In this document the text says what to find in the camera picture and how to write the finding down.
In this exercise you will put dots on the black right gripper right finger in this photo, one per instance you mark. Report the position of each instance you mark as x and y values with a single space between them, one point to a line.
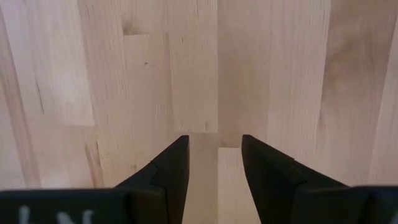
273 186

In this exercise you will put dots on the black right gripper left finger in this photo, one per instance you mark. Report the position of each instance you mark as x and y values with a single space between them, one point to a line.
169 180

